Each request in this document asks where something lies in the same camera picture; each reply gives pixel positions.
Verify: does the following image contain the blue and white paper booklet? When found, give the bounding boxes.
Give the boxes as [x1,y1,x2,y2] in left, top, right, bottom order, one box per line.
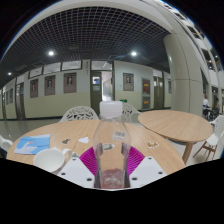
[13,133,52,156]

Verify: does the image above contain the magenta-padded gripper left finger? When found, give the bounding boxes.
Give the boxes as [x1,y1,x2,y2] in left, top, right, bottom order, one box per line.
[57,147,98,188]

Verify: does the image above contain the person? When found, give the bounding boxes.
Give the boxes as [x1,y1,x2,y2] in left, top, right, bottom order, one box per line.
[202,94,212,118]

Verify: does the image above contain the round ceiling lights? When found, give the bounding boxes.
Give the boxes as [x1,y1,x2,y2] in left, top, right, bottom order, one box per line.
[6,49,138,76]

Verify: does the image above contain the white chair with wooden legs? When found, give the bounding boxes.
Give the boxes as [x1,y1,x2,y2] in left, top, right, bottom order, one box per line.
[193,114,224,161]

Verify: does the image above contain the clear plastic water bottle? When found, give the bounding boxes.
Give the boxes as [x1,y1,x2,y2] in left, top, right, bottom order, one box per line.
[92,100,132,190]

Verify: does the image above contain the white ceramic mug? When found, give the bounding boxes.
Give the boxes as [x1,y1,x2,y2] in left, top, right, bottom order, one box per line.
[33,147,73,174]

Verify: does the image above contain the small pale wrapper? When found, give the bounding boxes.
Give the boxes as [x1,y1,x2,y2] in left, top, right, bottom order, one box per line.
[145,141,160,149]

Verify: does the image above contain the small white paper scrap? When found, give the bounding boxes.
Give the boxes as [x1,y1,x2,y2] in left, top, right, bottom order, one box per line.
[78,136,90,145]

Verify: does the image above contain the flat round red coaster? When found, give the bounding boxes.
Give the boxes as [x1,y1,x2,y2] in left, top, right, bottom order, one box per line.
[99,168,127,190]

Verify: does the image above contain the small white printed card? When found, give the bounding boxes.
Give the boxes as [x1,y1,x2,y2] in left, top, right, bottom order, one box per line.
[112,131,127,140]

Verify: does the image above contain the framed wall portraits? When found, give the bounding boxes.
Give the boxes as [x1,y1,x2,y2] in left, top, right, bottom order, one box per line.
[4,71,173,105]

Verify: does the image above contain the white lattice-back chair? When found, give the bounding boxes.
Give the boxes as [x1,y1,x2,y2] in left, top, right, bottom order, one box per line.
[121,102,143,124]
[59,105,100,123]

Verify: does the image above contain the dark-framed open door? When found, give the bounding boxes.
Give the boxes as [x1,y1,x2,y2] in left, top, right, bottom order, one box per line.
[89,69,115,114]

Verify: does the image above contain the round wooden side table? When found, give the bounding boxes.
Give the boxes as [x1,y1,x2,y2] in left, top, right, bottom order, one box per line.
[137,109,214,164]

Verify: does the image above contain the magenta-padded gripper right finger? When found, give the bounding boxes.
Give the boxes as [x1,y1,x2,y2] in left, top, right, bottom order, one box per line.
[126,146,168,188]

